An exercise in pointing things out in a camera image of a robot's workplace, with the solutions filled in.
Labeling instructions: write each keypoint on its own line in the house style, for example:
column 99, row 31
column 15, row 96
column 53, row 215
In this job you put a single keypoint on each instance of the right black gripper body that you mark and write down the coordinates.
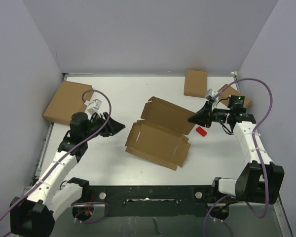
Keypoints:
column 219, row 115

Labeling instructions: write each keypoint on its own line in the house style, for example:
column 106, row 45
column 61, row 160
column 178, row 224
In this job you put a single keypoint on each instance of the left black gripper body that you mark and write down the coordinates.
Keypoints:
column 98, row 121

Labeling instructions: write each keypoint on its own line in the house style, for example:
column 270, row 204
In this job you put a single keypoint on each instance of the small red block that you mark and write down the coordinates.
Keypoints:
column 201, row 131

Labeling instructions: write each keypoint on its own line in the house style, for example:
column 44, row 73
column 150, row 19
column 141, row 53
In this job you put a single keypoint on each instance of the brown cardboard box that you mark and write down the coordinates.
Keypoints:
column 160, row 136

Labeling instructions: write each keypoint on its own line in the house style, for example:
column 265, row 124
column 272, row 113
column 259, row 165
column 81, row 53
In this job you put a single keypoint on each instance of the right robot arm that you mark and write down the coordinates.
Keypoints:
column 261, row 180

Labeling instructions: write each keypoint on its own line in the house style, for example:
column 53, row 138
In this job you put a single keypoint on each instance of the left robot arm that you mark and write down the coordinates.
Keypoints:
column 35, row 214

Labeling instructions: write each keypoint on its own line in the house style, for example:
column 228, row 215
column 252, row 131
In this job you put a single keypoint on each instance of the small folded cardboard box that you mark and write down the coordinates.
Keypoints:
column 231, row 91

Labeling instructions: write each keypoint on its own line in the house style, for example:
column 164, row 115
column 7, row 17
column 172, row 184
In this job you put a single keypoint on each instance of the upright folded cardboard box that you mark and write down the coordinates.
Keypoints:
column 195, row 83

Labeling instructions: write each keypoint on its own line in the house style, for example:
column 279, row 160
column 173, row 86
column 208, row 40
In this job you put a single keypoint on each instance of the large folded cardboard box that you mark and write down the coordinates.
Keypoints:
column 66, row 102

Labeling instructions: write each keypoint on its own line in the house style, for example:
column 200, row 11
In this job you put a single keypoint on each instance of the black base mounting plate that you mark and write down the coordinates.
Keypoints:
column 145, row 201

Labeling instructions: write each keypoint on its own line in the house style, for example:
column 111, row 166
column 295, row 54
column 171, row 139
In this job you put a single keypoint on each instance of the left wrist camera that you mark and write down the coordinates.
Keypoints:
column 93, row 106

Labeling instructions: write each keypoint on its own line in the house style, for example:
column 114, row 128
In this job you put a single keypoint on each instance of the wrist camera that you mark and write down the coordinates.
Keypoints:
column 211, row 95
column 93, row 106

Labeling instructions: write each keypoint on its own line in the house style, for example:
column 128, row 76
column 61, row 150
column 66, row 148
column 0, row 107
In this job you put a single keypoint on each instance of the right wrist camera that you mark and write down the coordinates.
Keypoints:
column 211, row 95

